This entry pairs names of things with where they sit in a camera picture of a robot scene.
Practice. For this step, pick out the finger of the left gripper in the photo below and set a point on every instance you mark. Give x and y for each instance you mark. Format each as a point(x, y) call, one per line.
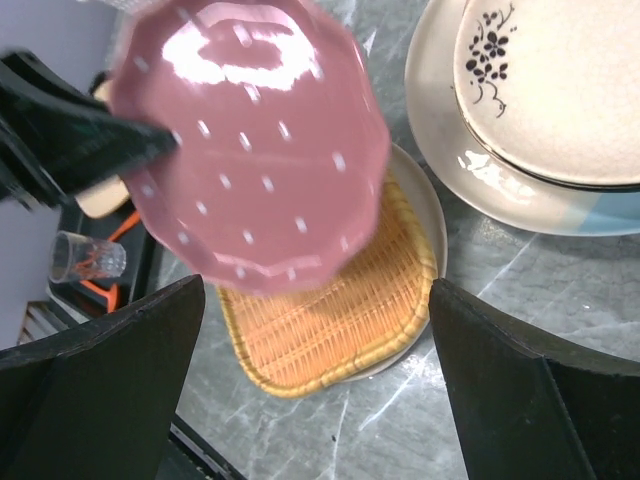
point(57, 142)

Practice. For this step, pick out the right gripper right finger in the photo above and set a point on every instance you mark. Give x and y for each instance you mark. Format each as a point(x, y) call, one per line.
point(528, 404)

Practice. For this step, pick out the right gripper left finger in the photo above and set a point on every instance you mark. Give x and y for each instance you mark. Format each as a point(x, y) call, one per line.
point(96, 401)

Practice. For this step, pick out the cream and pink plate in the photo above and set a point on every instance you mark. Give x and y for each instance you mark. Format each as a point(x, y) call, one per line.
point(425, 203)

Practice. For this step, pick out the woven bamboo square tray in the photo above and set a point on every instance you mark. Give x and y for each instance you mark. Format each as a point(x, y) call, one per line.
point(295, 345)

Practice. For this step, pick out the pink dotted scalloped plate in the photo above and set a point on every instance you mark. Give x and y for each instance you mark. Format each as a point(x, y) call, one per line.
point(281, 145)

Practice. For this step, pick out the beige bird pattern plate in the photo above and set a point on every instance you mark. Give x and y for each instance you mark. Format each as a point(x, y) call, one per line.
point(106, 197)

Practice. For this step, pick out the clear glass cup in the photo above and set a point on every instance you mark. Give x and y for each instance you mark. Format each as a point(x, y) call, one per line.
point(68, 250)

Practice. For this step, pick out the black rectangular tray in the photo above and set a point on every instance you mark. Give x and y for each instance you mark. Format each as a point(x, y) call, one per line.
point(97, 297)

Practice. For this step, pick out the large cream and blue plate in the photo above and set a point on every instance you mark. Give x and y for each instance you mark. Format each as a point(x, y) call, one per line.
point(487, 184)

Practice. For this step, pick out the small cream floral plate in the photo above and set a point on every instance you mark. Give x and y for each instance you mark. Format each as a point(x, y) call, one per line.
point(552, 88)

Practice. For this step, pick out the aluminium rail frame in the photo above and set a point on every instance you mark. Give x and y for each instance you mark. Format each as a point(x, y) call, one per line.
point(39, 322)

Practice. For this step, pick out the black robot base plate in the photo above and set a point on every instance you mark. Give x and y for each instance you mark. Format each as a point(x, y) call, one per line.
point(188, 456)

